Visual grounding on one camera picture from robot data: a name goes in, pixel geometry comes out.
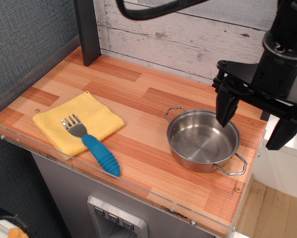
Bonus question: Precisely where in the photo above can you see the orange sponge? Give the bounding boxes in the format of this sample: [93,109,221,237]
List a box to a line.
[7,227,28,238]

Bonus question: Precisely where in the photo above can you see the grey toy fridge cabinet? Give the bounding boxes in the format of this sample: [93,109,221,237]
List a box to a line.
[33,154,213,238]

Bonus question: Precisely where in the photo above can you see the silver dispenser button panel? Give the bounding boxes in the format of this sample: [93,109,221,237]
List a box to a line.
[87,195,148,238]

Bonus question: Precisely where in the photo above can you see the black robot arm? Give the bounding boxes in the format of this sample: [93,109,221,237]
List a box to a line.
[213,0,297,150]

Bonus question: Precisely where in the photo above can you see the clear acrylic table edge guard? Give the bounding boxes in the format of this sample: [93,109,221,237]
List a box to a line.
[0,125,238,238]

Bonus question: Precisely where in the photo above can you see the black braided cable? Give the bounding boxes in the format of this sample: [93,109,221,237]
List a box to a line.
[115,0,208,21]

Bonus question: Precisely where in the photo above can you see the yellow cloth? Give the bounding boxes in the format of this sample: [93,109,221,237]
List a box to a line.
[32,91,125,161]

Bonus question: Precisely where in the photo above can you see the stainless steel pot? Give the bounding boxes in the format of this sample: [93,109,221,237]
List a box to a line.
[164,107,247,176]

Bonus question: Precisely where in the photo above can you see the white toy sink counter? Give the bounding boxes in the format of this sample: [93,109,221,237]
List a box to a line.
[252,116,297,198]

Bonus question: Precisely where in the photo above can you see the blue handled metal fork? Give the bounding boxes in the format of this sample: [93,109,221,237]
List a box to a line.
[60,114,121,177]

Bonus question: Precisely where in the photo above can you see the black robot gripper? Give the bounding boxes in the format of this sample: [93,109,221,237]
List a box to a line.
[212,48,297,151]

